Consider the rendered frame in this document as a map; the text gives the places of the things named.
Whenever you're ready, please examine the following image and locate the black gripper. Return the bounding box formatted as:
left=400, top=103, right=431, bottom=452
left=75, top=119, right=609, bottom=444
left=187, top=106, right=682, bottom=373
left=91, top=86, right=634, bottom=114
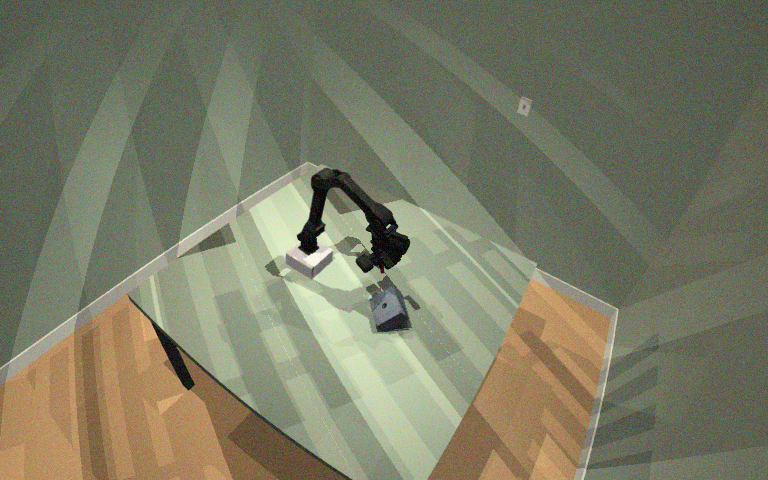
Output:
left=356, top=240, right=386, bottom=273

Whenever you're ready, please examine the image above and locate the grey square panel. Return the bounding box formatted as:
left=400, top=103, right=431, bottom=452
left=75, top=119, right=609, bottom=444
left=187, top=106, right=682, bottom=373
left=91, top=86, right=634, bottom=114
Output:
left=369, top=285, right=409, bottom=332

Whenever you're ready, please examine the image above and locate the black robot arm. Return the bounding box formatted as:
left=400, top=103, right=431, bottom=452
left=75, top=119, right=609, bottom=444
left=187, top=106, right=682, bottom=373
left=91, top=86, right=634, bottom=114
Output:
left=297, top=168, right=410, bottom=270

